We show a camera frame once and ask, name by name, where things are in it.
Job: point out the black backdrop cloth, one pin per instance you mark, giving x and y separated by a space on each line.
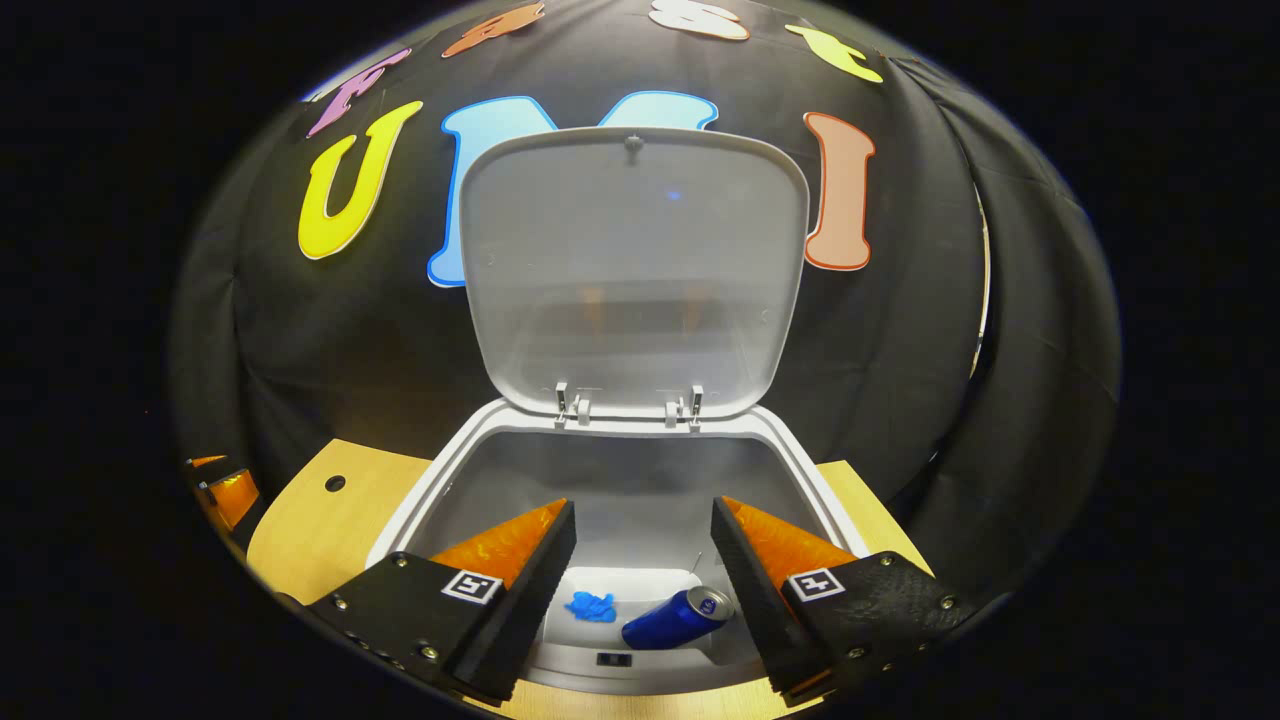
900 330

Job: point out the blue paper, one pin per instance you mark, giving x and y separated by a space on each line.
590 606

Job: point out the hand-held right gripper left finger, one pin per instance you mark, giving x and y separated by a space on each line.
530 610

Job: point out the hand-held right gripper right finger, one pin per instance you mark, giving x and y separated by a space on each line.
755 610

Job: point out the white desktop garbage bin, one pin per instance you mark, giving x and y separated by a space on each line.
630 260

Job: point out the wooden desktop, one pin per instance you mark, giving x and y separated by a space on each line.
320 530

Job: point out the blue pop can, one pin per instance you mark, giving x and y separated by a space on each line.
670 620

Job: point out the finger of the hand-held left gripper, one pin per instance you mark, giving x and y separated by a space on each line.
235 497
207 462

